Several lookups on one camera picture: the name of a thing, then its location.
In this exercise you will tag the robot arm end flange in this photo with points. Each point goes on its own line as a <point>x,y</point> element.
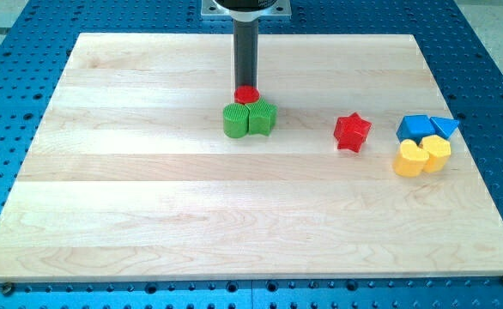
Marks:
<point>246,10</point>

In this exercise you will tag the green star block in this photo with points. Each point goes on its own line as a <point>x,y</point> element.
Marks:
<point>262,117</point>

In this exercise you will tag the red star block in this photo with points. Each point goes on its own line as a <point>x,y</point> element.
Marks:
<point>351,132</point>

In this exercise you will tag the green cylinder block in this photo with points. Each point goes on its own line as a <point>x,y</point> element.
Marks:
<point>235,120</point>

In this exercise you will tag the red cylinder block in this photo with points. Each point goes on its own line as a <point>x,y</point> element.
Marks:
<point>246,94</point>

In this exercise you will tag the light wooden board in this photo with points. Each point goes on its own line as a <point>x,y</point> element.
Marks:
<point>131,178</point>

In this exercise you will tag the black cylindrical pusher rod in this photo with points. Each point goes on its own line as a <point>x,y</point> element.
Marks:
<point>245,51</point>

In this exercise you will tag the silver robot mounting plate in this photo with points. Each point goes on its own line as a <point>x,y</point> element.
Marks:
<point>210,10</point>

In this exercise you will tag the yellow heart block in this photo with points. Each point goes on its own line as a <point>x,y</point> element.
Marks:
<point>410,159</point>

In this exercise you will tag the blue cube block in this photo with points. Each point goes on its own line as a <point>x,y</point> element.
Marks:
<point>415,127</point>

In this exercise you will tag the yellow hexagon block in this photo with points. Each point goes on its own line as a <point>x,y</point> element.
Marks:
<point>439,150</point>

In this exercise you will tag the blue triangle block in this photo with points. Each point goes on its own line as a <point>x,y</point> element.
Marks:
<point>444,127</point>

